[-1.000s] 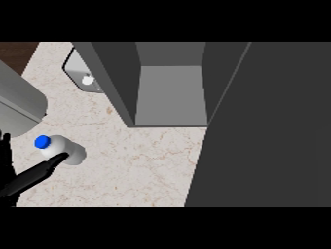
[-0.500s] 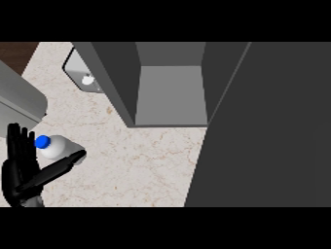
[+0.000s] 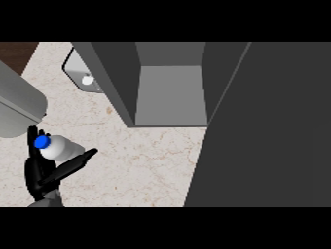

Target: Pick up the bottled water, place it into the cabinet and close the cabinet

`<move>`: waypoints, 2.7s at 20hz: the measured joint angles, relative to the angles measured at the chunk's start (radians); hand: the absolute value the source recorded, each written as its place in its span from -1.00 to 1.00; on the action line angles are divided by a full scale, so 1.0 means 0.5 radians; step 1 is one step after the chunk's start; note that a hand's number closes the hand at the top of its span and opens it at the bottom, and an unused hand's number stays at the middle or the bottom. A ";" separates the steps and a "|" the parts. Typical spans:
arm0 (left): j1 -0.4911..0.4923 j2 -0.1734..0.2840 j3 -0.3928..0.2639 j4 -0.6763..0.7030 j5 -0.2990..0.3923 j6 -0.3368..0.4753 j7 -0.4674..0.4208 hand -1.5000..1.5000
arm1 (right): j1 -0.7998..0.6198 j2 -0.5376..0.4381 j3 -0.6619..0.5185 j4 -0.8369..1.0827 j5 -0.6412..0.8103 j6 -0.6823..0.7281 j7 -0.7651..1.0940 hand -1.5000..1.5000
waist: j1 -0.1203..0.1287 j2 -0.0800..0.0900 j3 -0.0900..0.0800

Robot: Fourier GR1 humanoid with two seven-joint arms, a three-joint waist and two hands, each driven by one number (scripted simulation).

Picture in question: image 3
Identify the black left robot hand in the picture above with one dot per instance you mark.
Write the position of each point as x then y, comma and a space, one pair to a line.
35, 176

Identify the white bottle with blue cap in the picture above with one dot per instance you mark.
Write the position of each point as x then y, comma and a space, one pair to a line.
63, 149

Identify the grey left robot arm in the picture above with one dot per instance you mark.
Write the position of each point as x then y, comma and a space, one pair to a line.
47, 201

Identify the dark grey open cabinet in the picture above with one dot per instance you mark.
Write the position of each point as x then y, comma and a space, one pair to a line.
171, 94

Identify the dark grey cabinet door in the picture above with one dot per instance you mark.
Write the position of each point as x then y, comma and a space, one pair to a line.
278, 129

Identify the small white round knob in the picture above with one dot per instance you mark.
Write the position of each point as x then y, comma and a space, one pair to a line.
88, 79

